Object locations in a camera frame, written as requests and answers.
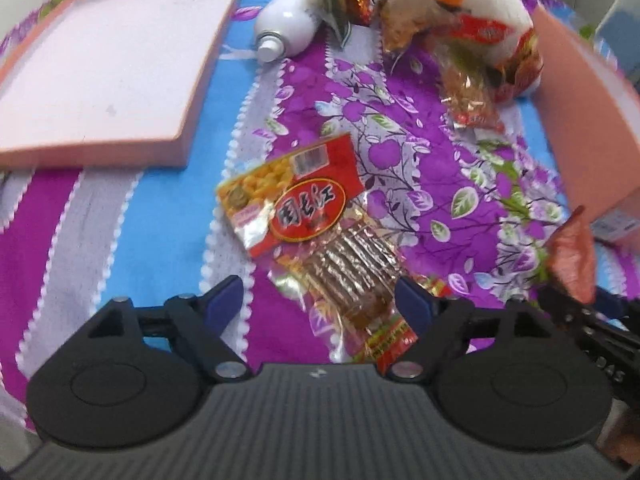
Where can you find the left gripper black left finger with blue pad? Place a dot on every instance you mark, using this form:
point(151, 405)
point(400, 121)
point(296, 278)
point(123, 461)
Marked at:
point(131, 375)

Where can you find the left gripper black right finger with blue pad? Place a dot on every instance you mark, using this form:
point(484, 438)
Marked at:
point(506, 377)

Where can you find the red yellow tofu snack packet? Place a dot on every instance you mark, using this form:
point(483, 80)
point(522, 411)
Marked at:
point(308, 220)

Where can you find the red label snack packet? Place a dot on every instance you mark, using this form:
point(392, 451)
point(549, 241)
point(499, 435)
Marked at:
point(464, 89)

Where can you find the shrimp snack packet brown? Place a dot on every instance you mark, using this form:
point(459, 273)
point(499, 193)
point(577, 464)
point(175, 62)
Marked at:
point(401, 20)

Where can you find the orange snack packet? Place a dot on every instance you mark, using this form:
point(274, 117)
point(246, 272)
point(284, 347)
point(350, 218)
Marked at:
point(571, 258)

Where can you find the purple floral bed sheet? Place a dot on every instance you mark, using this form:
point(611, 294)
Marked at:
point(73, 239)

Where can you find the pink box right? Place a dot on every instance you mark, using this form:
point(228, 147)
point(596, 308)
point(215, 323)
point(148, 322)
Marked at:
point(591, 117)

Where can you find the pink shallow box lid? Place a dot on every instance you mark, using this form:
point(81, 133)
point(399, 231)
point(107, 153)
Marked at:
point(110, 83)

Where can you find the white plush duck toy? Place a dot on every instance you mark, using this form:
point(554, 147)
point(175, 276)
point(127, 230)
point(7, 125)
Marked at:
point(502, 35)

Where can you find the white spray bottle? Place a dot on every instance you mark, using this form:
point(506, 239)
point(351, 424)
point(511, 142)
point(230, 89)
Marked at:
point(284, 28)

